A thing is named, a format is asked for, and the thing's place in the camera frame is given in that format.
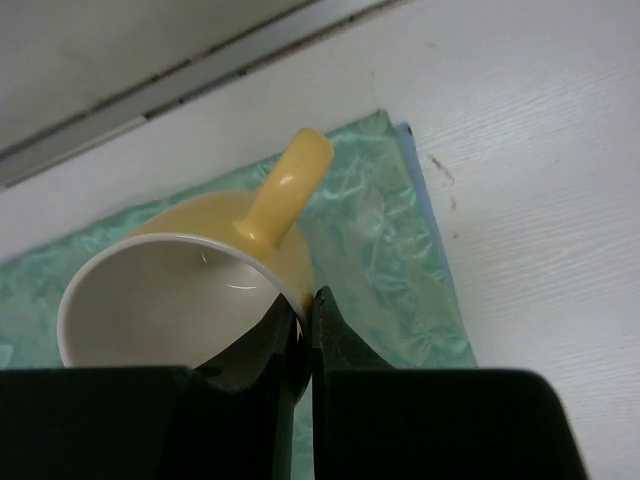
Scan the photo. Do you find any yellow ceramic mug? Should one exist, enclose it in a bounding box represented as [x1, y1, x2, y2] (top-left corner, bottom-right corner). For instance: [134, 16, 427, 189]
[57, 128, 335, 368]

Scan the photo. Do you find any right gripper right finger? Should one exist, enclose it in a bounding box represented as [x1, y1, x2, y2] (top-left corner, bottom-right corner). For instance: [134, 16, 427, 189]
[311, 287, 587, 479]

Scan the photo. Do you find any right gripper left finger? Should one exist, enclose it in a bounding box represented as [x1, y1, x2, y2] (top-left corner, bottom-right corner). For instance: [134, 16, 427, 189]
[1, 297, 300, 479]

